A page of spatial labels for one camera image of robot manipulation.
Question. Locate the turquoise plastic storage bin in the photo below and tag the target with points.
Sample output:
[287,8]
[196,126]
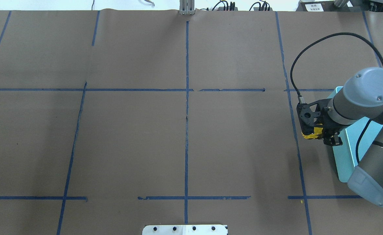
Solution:
[345,155]

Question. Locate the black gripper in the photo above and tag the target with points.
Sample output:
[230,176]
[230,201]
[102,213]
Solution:
[329,126]

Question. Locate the aluminium frame post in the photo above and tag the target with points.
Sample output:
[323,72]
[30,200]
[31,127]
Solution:
[187,7]

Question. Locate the white pedestal column base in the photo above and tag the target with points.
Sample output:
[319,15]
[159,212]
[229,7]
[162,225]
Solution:
[202,229]

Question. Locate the yellow beetle toy car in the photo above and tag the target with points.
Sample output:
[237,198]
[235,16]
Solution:
[317,134]

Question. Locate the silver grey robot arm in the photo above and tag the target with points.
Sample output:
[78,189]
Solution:
[358,106]

